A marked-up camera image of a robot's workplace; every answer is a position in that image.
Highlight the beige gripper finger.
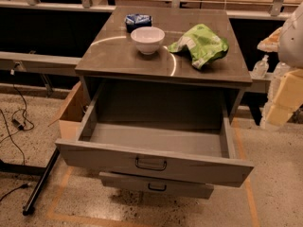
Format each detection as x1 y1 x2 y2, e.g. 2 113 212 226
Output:
265 69 303 127
257 27 281 52

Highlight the grey top drawer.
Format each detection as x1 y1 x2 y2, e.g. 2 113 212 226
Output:
56 81 254 187

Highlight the grey drawer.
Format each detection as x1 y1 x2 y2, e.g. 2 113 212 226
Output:
56 81 254 187
99 172 214 200

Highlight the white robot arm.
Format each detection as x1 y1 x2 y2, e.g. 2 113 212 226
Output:
257 3 303 131

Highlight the grey drawer cabinet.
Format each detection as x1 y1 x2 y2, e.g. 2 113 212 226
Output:
76 6 252 116

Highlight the grey lower drawer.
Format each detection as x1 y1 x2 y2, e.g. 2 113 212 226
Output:
99 172 214 200

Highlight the clear sanitizer bottle right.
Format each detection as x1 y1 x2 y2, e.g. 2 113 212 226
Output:
273 61 290 79

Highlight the clear sanitizer bottle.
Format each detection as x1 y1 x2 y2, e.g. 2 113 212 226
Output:
252 55 269 79
273 61 290 79

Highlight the clear sanitizer bottle left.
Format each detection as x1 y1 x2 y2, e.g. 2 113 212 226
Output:
252 55 269 79

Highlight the green chip bag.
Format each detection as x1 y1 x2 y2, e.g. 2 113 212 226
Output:
168 24 229 69

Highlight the white ceramic bowl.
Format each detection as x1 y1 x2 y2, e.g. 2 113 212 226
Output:
131 26 165 55

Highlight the blue snack packet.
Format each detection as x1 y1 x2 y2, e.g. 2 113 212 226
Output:
125 13 152 33

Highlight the cardboard box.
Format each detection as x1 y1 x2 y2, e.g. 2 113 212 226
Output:
49 81 88 139

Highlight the black metal floor bar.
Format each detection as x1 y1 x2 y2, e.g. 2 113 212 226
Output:
23 149 59 216

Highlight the black drawer handle lower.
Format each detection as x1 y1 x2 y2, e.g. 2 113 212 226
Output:
148 183 167 192

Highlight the black drawer handle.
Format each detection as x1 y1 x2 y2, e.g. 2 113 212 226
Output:
148 183 167 192
134 157 167 171

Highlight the black drawer handle top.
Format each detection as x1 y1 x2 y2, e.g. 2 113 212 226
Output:
134 157 167 171

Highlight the grey metal rail shelf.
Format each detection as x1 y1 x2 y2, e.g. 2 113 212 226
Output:
0 51 80 77

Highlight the black floor cable with adapter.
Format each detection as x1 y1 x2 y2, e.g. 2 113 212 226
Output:
0 63 36 203

